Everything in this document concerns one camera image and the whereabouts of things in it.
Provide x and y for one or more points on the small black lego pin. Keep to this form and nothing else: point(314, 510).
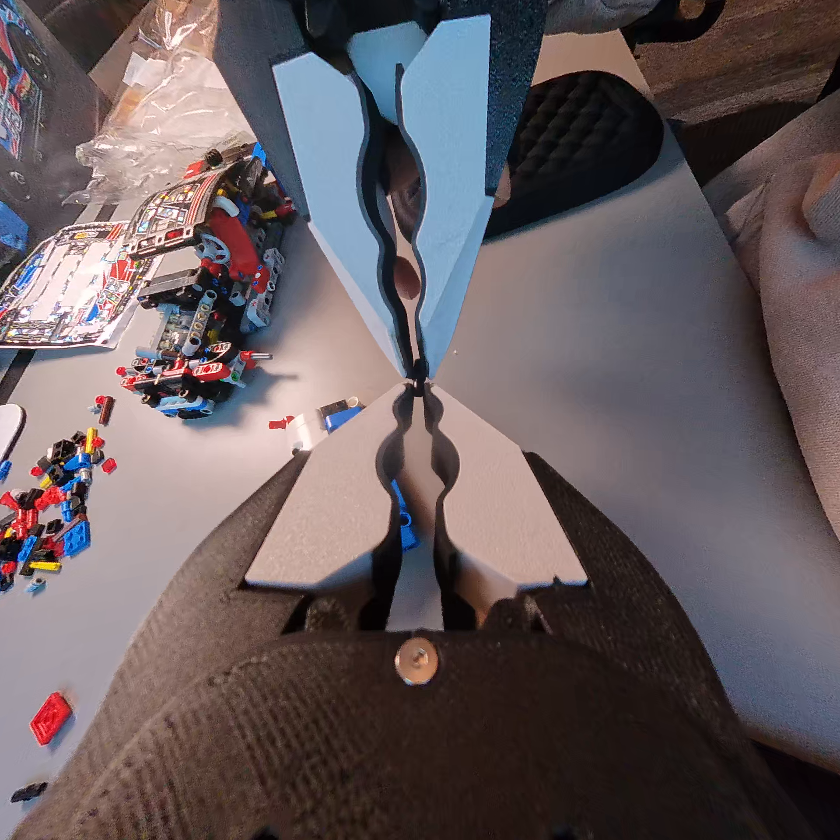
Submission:
point(418, 377)

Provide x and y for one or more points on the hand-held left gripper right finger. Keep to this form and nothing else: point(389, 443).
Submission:
point(512, 518)

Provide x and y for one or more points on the black lego connector pin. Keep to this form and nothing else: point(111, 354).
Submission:
point(29, 791)

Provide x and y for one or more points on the person's grey clothing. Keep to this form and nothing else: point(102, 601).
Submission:
point(787, 295)

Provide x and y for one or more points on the pile of clear plastic bags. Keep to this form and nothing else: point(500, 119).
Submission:
point(164, 98)

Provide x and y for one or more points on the person's right hand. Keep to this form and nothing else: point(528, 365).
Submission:
point(407, 279)

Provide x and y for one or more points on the blue and white lego subassembly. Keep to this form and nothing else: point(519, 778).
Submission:
point(341, 417)

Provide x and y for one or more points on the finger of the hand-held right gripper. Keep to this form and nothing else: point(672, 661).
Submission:
point(328, 164)
point(453, 164)

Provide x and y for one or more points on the dark lego set box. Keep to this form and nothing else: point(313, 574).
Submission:
point(39, 98)

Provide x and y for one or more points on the lego sticker sheet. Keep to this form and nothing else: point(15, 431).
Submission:
point(65, 289)

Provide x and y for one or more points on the pile of mixed lego pieces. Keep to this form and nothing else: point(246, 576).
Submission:
point(59, 499)

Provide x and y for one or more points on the partly built lego car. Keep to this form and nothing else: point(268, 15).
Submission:
point(216, 262)

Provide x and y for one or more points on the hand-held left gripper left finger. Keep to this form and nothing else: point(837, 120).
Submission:
point(328, 512)

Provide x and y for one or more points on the red square lego tile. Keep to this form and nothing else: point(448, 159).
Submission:
point(50, 718)

